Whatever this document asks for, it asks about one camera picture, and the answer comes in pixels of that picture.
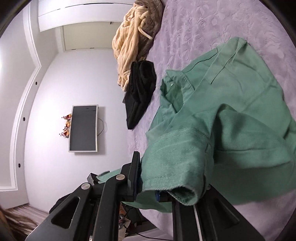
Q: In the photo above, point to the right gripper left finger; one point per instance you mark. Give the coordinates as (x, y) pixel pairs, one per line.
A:
(91, 212)

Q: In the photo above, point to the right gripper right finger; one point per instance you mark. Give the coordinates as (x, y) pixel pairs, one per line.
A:
(211, 218)

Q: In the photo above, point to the green jacket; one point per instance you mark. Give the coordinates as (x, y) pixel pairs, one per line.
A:
(222, 121)

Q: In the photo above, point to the red flower decoration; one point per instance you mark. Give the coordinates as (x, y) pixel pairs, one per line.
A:
(66, 129)

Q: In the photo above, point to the black garment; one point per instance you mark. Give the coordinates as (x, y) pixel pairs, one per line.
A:
(142, 84)

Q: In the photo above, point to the brown and cream garment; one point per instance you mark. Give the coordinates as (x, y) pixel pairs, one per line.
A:
(135, 36)

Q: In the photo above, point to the purple bed blanket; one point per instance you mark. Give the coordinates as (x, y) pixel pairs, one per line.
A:
(192, 28)

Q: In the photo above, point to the wall television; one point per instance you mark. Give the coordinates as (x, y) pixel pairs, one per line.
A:
(83, 129)

